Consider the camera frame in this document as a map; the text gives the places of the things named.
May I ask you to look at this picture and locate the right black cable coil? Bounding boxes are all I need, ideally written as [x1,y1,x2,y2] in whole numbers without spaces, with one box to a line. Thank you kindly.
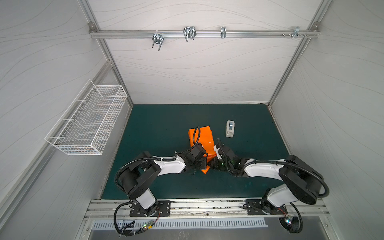
[278,200,304,234]

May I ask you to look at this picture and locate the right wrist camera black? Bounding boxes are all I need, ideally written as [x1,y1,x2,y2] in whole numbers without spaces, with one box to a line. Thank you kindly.
[214,138,238,161]

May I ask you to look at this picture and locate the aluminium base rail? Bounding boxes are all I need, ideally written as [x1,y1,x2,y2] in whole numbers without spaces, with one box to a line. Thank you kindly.
[83,198,331,221]

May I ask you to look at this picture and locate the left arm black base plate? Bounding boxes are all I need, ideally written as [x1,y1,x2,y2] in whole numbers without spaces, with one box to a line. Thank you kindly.
[130,201,171,218]

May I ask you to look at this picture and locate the white wire basket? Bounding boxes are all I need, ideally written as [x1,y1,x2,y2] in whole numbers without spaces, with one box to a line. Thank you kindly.
[45,80,128,156]

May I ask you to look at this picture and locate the white vent strip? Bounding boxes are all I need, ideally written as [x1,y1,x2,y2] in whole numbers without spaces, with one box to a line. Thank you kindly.
[92,217,268,231]

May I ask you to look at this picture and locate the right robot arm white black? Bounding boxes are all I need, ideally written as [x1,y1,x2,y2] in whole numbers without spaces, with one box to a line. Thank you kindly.
[208,155,330,215]

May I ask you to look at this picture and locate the orange wrapping paper sheet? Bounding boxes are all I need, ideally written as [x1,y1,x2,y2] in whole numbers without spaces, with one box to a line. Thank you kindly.
[188,126,217,164]

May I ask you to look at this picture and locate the green table mat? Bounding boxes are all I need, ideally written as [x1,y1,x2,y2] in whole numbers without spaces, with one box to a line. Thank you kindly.
[102,104,289,200]

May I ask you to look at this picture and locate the metal u-bolt clamp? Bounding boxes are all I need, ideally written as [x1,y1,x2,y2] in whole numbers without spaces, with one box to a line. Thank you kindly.
[152,33,164,51]
[183,26,197,42]

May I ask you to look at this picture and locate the left black cable bundle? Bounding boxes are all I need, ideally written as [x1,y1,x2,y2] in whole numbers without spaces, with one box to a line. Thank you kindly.
[113,200,161,237]

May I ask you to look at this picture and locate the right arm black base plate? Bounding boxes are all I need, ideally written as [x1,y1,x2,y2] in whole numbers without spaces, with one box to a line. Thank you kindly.
[242,199,288,216]

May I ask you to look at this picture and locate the aluminium cross rail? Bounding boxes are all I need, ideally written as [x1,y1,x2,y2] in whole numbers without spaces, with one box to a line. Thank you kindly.
[90,29,321,39]

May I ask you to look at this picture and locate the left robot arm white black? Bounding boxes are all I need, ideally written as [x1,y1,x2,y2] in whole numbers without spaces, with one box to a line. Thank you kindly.
[114,150,208,212]

